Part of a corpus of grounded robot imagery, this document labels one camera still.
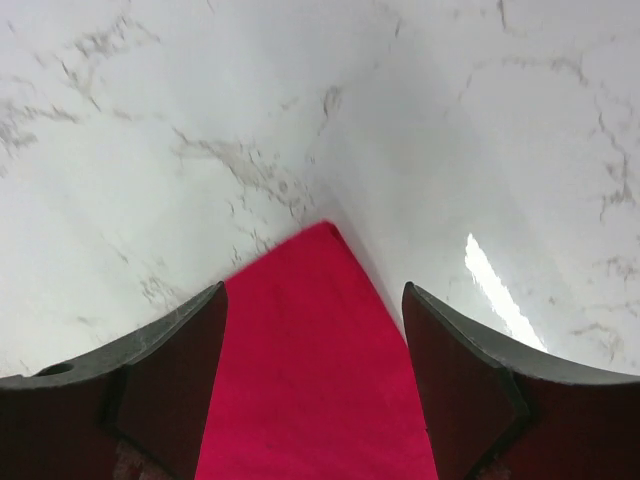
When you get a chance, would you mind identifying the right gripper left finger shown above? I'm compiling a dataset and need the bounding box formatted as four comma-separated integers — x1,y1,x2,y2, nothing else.
1,283,228,479

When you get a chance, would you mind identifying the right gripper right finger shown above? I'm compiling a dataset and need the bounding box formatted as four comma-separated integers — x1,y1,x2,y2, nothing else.
402,283,639,479

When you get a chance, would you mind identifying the red t shirt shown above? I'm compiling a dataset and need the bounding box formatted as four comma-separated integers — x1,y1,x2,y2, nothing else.
197,222,436,480

